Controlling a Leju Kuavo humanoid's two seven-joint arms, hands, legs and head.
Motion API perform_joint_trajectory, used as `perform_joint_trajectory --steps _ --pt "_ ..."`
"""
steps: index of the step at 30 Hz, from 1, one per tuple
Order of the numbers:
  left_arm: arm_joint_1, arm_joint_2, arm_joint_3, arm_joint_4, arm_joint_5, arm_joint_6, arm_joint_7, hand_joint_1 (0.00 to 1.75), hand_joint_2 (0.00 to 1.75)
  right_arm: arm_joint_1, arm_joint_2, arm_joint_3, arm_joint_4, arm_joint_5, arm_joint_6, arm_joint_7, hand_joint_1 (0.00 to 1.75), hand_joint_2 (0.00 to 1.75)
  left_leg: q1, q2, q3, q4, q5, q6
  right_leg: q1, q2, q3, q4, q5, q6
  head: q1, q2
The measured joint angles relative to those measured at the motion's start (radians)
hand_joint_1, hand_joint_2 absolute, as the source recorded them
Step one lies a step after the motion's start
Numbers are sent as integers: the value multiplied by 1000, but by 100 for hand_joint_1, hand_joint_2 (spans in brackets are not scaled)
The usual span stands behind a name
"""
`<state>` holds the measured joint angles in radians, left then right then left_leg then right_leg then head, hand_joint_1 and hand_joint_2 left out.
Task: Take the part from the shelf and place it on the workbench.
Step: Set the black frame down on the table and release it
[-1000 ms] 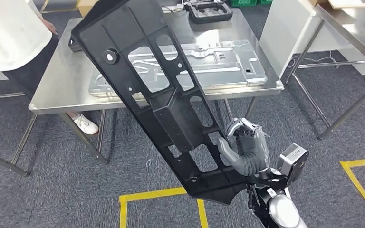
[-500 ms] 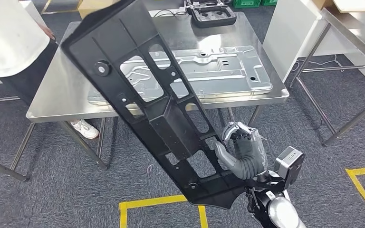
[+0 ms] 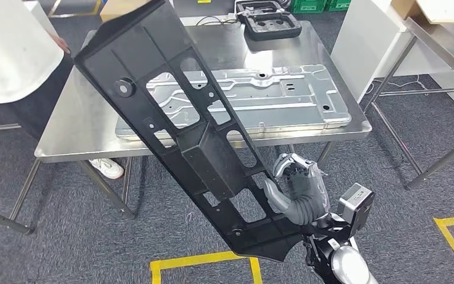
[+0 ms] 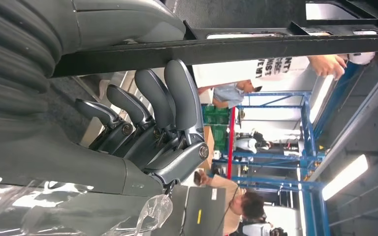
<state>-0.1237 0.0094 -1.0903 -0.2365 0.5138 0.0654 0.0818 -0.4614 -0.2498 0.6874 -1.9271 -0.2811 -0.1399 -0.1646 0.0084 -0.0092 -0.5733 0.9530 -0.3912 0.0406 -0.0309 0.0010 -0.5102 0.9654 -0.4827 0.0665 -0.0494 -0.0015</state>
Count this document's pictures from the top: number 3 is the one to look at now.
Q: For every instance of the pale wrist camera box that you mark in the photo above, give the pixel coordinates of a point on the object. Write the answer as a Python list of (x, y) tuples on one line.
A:
[(356, 204)]

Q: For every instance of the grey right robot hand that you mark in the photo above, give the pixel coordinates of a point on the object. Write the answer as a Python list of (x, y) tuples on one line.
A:
[(309, 196)]

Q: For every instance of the person's hand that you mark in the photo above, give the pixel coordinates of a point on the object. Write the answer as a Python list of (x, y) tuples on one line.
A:
[(60, 43)]

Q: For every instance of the green plastic crate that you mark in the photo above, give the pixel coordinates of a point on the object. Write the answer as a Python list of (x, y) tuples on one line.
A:
[(338, 4), (309, 6)]

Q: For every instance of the long black plastic panel part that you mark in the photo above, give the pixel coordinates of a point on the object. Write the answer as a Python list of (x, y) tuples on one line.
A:
[(207, 156)]

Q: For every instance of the stainless steel workbench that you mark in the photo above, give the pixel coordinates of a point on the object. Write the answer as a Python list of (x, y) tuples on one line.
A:
[(94, 129)]

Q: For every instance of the black foam tray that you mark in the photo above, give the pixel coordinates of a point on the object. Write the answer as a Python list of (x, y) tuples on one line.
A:
[(274, 29)]

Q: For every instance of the white cabinet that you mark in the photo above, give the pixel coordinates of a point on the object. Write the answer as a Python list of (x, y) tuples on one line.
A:
[(360, 47)]

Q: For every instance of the brown cardboard box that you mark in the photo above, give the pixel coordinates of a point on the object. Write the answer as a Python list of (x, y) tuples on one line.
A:
[(121, 9), (438, 9)]

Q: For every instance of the stamped sheet metal panel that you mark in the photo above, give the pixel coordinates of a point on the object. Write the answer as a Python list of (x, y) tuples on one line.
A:
[(289, 102)]

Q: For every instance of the stainless steel table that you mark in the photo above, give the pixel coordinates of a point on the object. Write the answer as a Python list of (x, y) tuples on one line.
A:
[(446, 47)]

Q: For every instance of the person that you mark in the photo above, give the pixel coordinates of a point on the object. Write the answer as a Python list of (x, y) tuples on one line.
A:
[(11, 51)]

